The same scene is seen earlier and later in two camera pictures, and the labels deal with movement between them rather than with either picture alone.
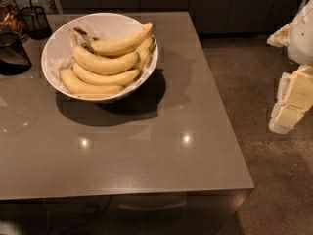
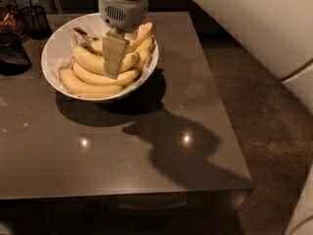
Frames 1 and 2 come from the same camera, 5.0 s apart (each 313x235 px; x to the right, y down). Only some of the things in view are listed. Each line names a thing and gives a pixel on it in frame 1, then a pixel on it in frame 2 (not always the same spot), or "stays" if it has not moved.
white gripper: [302, 38] -> [125, 14]
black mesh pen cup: [36, 20] stays
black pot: [13, 57] stays
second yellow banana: [95, 61] stays
